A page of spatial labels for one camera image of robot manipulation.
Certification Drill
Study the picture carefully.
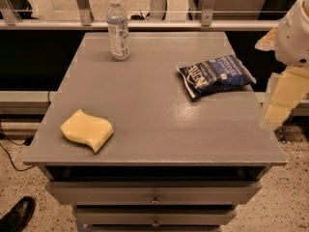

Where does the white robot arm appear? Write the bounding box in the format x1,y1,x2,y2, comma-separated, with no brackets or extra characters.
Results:
255,0,309,125

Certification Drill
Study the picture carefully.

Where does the metal railing frame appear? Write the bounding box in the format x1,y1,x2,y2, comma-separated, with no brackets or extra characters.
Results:
1,0,282,31

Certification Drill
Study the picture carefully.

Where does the lower grey drawer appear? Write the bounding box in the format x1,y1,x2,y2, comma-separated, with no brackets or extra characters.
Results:
73,207,237,226

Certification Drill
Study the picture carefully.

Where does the grey drawer cabinet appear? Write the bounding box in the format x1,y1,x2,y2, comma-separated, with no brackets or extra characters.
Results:
24,32,286,232

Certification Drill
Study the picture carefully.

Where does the clear plastic water bottle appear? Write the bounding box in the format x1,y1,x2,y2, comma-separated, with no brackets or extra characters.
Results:
106,0,130,60

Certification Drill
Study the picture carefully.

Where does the black leather shoe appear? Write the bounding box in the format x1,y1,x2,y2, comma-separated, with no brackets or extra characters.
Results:
0,196,36,232

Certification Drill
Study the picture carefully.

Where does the upper grey drawer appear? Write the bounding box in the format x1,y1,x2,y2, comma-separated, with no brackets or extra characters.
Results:
45,181,262,206

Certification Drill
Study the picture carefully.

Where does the grey drawer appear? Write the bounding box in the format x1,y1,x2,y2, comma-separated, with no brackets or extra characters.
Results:
73,207,237,226
45,181,262,206

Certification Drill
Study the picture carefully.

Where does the black floor cable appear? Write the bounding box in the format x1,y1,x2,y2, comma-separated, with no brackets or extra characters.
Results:
0,119,36,172

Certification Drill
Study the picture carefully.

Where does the blue chip bag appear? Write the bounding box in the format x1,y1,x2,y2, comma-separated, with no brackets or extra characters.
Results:
178,54,256,100

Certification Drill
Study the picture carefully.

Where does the yellow sponge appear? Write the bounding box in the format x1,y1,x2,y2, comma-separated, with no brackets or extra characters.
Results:
61,109,114,153

